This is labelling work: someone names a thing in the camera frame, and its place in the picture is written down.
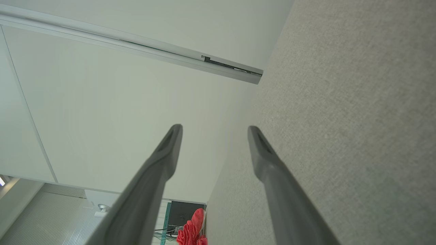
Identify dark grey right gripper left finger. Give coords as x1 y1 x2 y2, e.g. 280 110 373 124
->
85 124 183 245

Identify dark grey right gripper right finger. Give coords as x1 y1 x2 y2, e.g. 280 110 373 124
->
247 126 341 245

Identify red shorts with white trim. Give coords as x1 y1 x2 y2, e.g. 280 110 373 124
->
176 208 208 245

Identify white box with silver knob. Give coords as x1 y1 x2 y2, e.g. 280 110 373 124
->
84 190 120 218

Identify thin black cable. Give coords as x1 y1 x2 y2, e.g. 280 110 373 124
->
153 227 177 238

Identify grey metal door post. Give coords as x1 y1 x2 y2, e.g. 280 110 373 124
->
0 9 264 85

